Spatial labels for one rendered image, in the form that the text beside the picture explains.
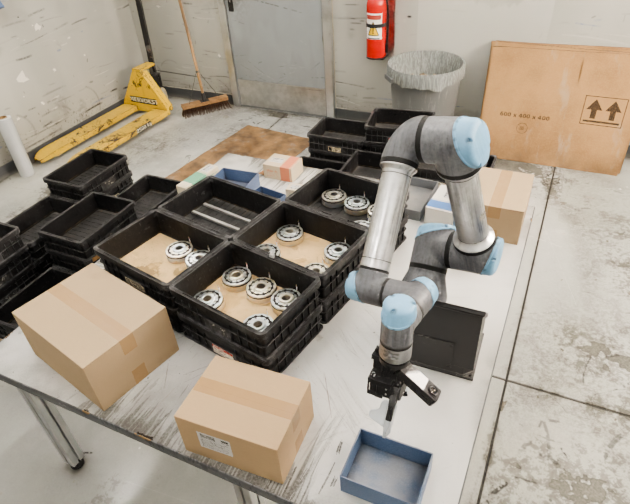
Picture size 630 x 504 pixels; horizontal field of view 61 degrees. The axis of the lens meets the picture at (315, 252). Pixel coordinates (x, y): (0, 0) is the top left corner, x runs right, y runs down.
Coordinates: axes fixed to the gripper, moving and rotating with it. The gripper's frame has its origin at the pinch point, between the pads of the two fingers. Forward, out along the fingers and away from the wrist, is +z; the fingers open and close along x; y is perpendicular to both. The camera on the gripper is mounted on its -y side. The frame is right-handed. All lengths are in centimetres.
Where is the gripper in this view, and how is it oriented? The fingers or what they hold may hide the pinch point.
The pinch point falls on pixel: (397, 417)
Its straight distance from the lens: 141.1
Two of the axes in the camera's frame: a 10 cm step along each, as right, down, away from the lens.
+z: 0.1, 8.5, 5.2
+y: -8.9, -2.3, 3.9
